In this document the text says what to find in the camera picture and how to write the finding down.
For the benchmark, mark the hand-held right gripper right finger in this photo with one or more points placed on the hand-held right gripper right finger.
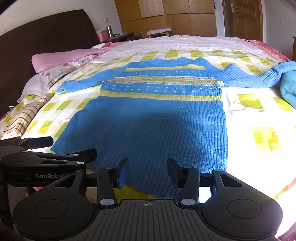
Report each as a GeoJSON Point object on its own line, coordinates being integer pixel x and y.
{"type": "Point", "coordinates": [173, 172]}

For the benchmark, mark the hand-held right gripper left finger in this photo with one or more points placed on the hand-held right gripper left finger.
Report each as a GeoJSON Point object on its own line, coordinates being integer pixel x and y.
{"type": "Point", "coordinates": [122, 173]}

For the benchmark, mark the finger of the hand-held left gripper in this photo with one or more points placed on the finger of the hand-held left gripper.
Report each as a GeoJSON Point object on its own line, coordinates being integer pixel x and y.
{"type": "Point", "coordinates": [89, 154]}
{"type": "Point", "coordinates": [41, 141]}

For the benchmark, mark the blue striped knit sweater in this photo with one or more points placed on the blue striped knit sweater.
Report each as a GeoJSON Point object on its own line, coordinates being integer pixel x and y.
{"type": "Point", "coordinates": [150, 125]}

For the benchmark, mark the beige brown striped sweater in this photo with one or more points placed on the beige brown striped sweater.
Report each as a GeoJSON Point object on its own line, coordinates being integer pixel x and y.
{"type": "Point", "coordinates": [23, 115]}

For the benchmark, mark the grey pillow with hearts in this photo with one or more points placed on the grey pillow with hearts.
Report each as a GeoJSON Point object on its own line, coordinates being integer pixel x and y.
{"type": "Point", "coordinates": [44, 81]}

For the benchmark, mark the pink pillow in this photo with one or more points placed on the pink pillow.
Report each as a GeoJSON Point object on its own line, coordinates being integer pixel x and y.
{"type": "Point", "coordinates": [60, 58]}

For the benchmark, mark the yellow checked bed sheet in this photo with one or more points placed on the yellow checked bed sheet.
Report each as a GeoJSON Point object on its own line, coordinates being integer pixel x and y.
{"type": "Point", "coordinates": [254, 120]}

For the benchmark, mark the dark wooden headboard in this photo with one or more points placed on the dark wooden headboard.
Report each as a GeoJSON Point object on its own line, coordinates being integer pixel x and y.
{"type": "Point", "coordinates": [34, 34]}

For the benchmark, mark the pink storage box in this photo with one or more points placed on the pink storage box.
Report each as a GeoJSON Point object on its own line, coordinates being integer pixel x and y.
{"type": "Point", "coordinates": [101, 36]}

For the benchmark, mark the dark wooden nightstand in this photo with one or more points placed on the dark wooden nightstand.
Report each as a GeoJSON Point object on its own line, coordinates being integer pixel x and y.
{"type": "Point", "coordinates": [122, 37]}

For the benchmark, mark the steel thermos bottle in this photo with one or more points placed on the steel thermos bottle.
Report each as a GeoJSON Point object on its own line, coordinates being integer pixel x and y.
{"type": "Point", "coordinates": [109, 32]}

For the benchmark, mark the white floral bed sheet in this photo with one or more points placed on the white floral bed sheet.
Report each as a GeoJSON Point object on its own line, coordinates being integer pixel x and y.
{"type": "Point", "coordinates": [185, 44]}

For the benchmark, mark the stool with white cloth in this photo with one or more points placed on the stool with white cloth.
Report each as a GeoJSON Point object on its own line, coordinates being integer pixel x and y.
{"type": "Point", "coordinates": [158, 31]}

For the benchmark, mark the teal fleece blanket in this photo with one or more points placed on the teal fleece blanket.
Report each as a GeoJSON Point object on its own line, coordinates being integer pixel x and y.
{"type": "Point", "coordinates": [289, 88]}

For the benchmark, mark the pink floral bed cover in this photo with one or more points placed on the pink floral bed cover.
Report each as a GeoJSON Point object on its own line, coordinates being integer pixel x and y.
{"type": "Point", "coordinates": [266, 46]}

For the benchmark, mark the wooden wardrobe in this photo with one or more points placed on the wooden wardrobe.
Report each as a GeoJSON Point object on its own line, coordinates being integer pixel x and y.
{"type": "Point", "coordinates": [166, 14]}

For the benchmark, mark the wooden door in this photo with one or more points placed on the wooden door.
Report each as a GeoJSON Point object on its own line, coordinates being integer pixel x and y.
{"type": "Point", "coordinates": [245, 18]}

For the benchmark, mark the wooden desk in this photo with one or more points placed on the wooden desk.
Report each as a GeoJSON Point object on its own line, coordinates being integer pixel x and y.
{"type": "Point", "coordinates": [294, 48]}

